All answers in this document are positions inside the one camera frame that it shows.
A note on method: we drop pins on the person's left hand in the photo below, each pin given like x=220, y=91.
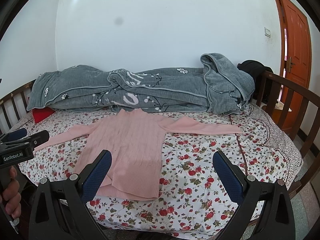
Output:
x=11, y=196

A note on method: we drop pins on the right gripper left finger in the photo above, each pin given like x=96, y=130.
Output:
x=59, y=209

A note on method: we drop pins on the floral bed sheet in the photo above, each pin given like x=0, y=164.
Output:
x=192, y=202

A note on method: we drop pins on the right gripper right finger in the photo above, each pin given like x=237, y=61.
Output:
x=276, y=220

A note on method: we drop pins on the pink knit sweater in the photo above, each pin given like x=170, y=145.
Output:
x=135, y=141

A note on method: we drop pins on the red pillow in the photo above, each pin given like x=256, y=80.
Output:
x=41, y=114

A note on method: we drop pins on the black garment on footboard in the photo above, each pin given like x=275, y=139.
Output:
x=255, y=69

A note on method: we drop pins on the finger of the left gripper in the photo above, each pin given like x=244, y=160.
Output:
x=12, y=136
x=33, y=140

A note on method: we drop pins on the grey floral blanket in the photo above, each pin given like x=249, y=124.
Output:
x=217, y=87

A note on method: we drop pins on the orange wooden door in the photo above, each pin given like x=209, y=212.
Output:
x=295, y=61

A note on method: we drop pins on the white wall switch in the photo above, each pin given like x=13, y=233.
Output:
x=267, y=32

